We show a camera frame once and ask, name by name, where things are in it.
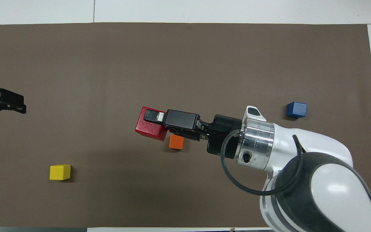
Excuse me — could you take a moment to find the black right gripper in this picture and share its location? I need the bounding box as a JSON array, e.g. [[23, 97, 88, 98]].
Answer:
[[144, 109, 242, 158]]

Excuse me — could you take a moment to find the red wooden block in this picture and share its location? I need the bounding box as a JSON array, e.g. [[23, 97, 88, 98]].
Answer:
[[135, 106, 168, 141]]

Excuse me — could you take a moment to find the orange wooden block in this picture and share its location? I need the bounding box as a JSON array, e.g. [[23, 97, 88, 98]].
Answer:
[[169, 134, 185, 150]]

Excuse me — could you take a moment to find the yellow wooden block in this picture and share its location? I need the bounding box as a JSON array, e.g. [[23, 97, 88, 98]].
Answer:
[[50, 165, 71, 180]]

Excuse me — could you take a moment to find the blue wooden block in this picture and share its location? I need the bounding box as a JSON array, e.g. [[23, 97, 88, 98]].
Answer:
[[287, 102, 307, 119]]

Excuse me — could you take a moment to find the brown paper mat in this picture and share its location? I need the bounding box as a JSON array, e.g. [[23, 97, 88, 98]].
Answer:
[[0, 22, 371, 229]]

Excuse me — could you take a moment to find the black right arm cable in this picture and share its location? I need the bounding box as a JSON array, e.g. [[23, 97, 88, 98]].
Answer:
[[221, 129, 304, 196]]

